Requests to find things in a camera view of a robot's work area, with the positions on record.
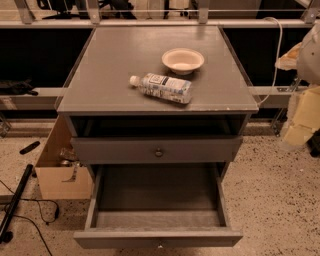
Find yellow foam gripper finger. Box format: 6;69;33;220
283;87;320;146

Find grey drawer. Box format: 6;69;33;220
74;164;243;249
71;136;242;164

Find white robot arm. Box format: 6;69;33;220
275;23;320;147

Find round metal drawer knob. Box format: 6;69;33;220
155;148;163;157

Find grey wooden drawer cabinet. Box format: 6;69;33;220
54;25;260;168

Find metal diagonal strut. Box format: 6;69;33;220
271;76;301;137

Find white paper bowl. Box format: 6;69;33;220
162;48;204;75

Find clear plastic water bottle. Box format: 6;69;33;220
129;73;191;104

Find items inside cardboard box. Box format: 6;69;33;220
59;148;81;167

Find open cardboard box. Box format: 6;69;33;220
35;117;93;200

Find small black remote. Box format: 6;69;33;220
19;141;40;155

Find black bag on shelf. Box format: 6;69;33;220
0;79;38;96

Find black pole on floor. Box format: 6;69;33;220
0;164;33;244

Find metal rail frame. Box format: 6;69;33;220
0;0;320;28

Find white hanging cable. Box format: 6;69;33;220
256;16;284;108

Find black floor cable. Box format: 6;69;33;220
0;179;61;256

